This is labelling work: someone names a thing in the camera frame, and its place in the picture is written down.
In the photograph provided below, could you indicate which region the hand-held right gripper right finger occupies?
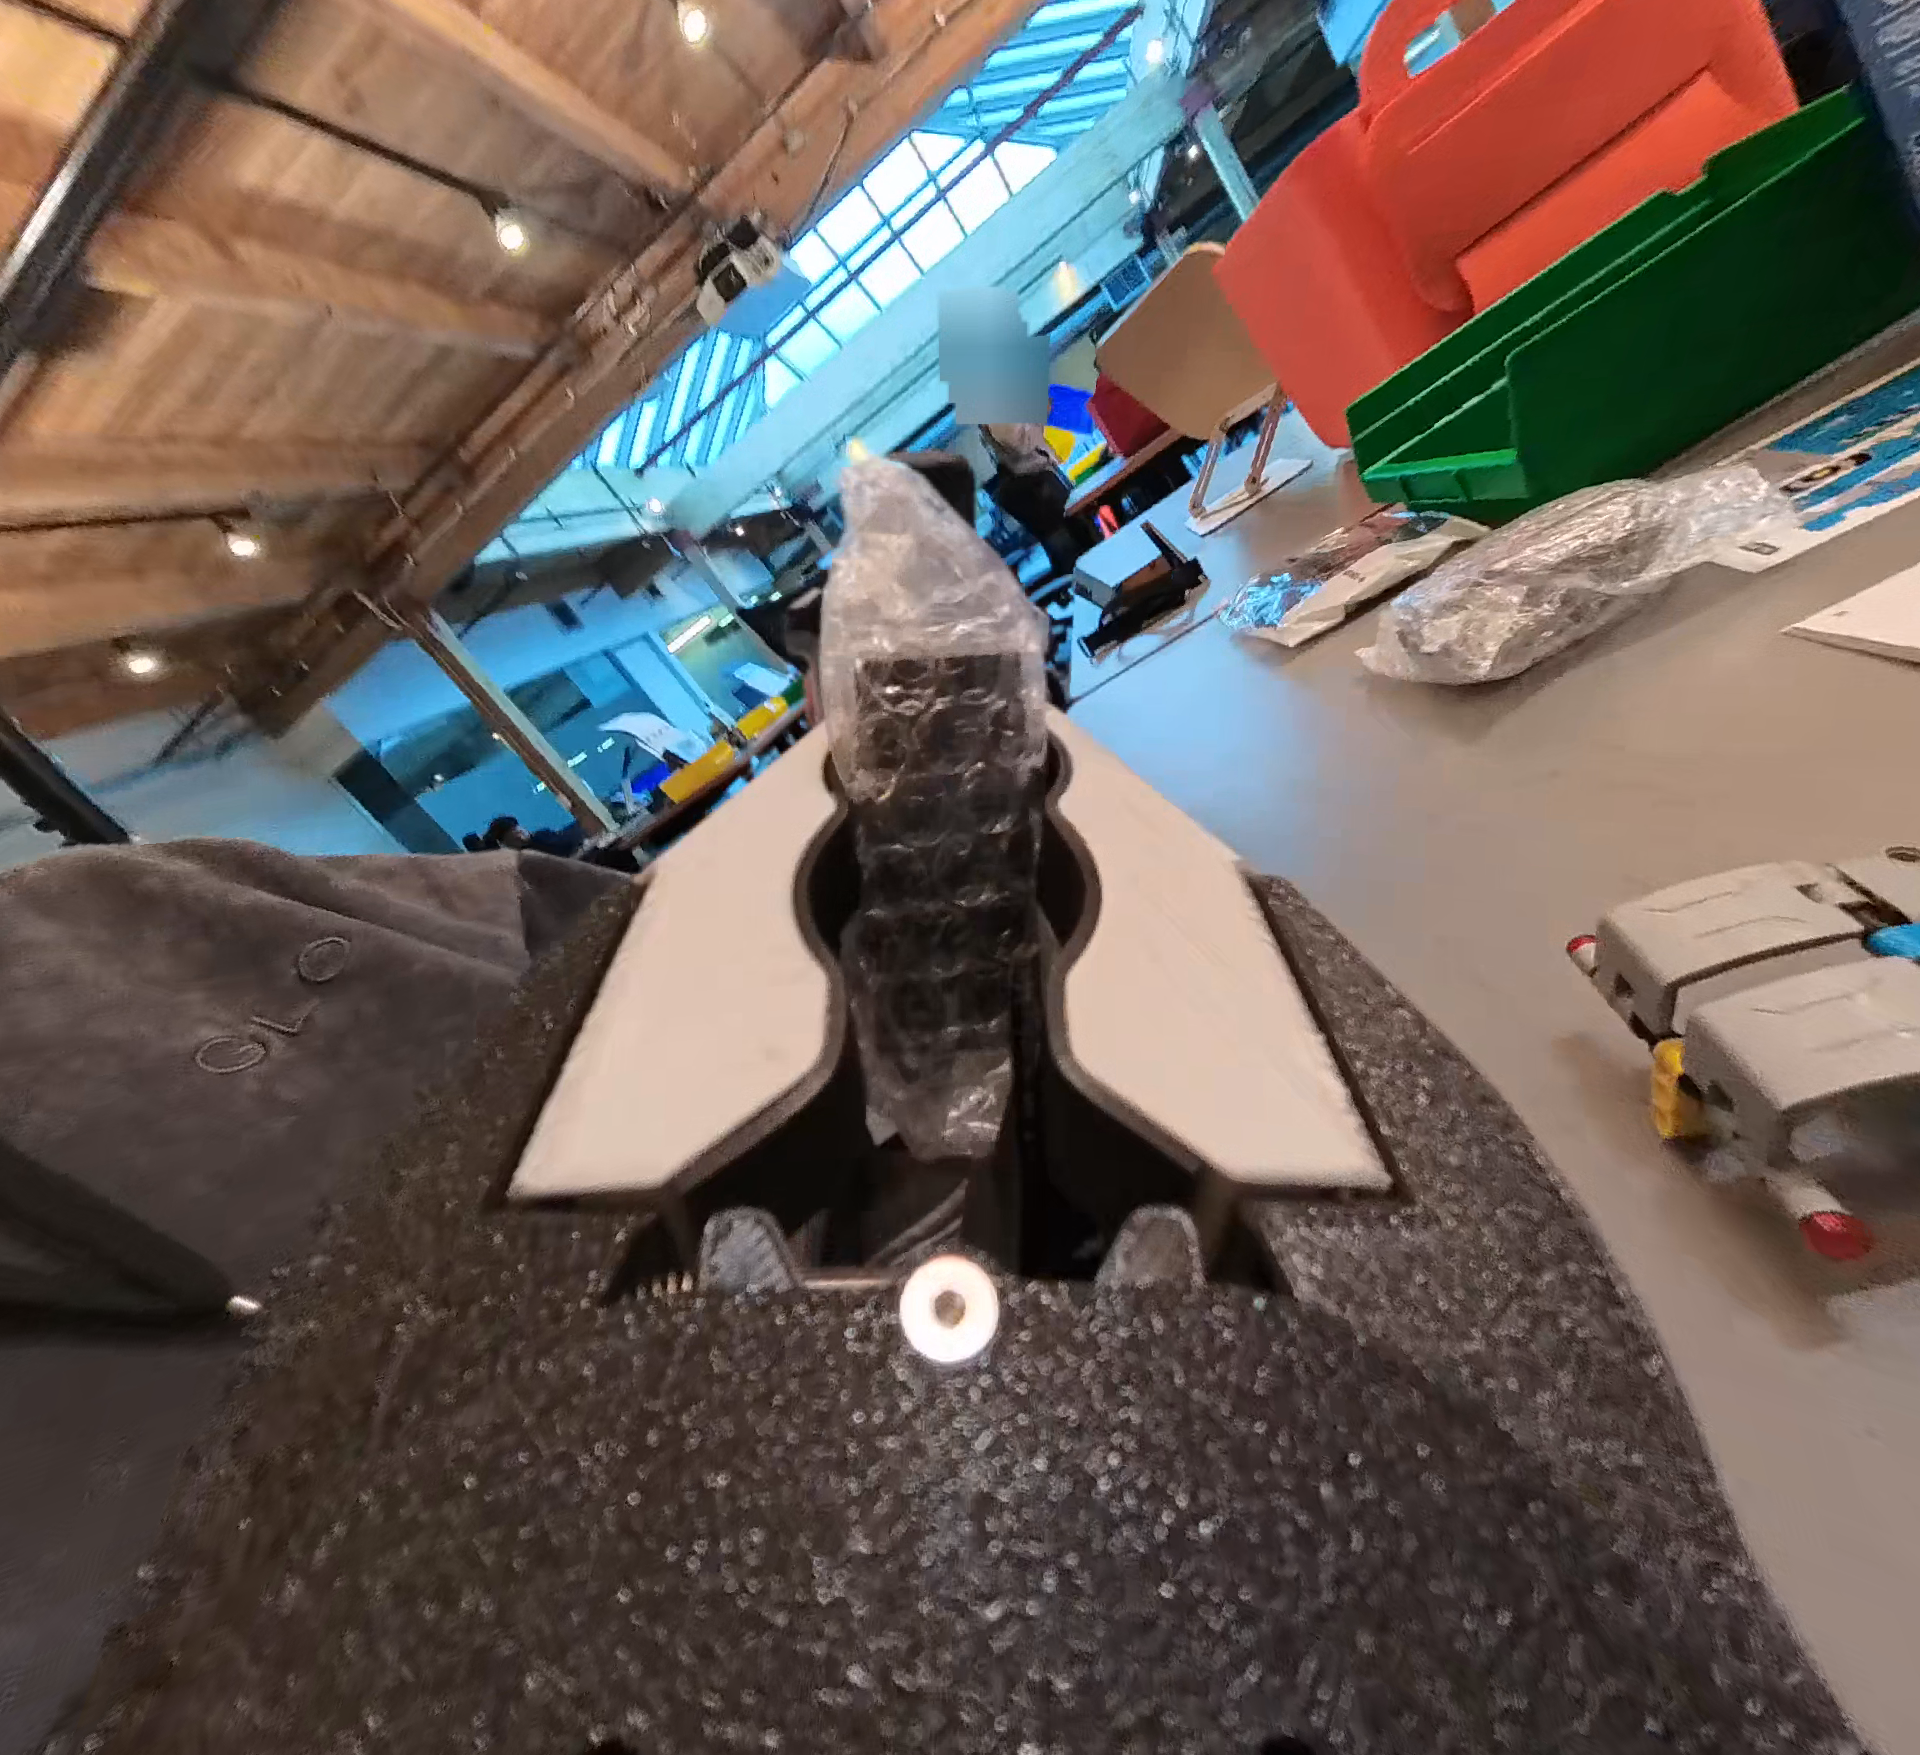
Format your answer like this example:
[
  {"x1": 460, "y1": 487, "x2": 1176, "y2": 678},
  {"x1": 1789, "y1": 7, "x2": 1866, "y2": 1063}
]
[{"x1": 1035, "y1": 704, "x2": 1396, "y2": 1224}]

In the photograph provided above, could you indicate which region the bubble wrapped dark bundle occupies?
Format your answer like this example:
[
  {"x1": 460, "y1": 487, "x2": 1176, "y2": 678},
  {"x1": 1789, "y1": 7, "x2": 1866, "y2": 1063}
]
[{"x1": 1357, "y1": 465, "x2": 1803, "y2": 687}]

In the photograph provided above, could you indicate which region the small clear plastic bag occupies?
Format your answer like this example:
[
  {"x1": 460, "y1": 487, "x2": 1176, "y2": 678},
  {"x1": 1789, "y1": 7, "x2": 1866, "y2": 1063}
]
[{"x1": 819, "y1": 455, "x2": 1051, "y2": 1165}]

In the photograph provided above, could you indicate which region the flat clear plastic bag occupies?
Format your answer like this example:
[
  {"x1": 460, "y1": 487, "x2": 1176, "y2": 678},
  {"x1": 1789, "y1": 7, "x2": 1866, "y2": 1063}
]
[{"x1": 1221, "y1": 509, "x2": 1491, "y2": 650}]

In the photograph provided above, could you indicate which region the building instruction booklet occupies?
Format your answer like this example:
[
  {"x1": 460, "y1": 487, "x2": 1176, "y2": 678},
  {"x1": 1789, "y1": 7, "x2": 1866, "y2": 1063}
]
[{"x1": 1783, "y1": 561, "x2": 1920, "y2": 665}]

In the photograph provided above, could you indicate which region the orange carry case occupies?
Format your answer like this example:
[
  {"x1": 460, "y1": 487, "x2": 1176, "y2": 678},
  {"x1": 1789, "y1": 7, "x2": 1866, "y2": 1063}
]
[{"x1": 1212, "y1": 0, "x2": 1803, "y2": 452}]

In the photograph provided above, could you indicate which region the grey desk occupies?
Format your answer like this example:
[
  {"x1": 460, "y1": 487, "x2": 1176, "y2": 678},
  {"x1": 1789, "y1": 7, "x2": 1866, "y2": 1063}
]
[{"x1": 1051, "y1": 316, "x2": 1920, "y2": 1755}]

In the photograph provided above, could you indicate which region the sticker sheet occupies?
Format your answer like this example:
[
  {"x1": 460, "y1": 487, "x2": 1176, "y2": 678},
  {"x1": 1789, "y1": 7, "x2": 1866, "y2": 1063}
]
[{"x1": 1709, "y1": 366, "x2": 1920, "y2": 574}]

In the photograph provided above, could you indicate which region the small black box device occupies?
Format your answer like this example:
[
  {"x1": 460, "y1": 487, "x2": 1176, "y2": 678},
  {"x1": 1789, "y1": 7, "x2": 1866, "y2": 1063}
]
[{"x1": 1071, "y1": 524, "x2": 1215, "y2": 657}]

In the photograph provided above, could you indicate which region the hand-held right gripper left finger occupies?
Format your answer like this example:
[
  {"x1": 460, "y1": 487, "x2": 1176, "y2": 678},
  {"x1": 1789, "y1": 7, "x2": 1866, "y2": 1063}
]
[{"x1": 507, "y1": 721, "x2": 857, "y2": 1208}]

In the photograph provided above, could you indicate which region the white ceiling device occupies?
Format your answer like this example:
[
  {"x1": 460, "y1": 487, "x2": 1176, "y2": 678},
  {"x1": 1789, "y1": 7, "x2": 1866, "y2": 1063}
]
[{"x1": 694, "y1": 217, "x2": 786, "y2": 324}]

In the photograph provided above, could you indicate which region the tan board on wooden stand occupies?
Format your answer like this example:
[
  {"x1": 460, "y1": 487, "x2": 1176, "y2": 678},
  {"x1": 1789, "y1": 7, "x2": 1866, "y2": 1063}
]
[{"x1": 1092, "y1": 241, "x2": 1313, "y2": 536}]

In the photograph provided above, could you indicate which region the grey building block assembly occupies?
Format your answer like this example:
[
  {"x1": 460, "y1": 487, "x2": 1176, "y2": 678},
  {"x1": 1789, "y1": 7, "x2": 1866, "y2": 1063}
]
[{"x1": 1567, "y1": 846, "x2": 1920, "y2": 1262}]

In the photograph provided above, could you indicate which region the green plastic bin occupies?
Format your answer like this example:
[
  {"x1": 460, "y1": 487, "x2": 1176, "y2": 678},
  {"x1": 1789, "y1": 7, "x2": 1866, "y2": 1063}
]
[{"x1": 1346, "y1": 83, "x2": 1920, "y2": 527}]

